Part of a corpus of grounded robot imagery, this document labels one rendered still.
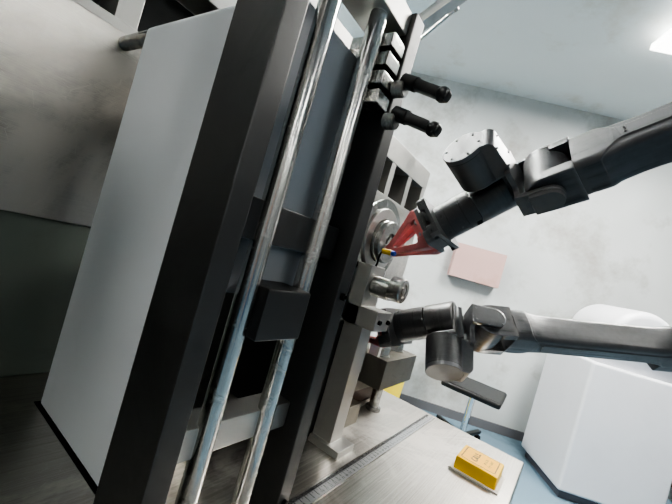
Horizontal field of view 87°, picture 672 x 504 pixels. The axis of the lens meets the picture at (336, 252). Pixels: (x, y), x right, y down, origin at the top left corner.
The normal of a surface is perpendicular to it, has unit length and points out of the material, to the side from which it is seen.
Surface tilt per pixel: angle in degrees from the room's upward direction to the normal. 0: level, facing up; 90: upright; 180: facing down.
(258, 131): 90
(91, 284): 90
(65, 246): 90
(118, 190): 90
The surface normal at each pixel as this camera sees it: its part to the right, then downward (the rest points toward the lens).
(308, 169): 0.79, 0.22
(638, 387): -0.09, -0.03
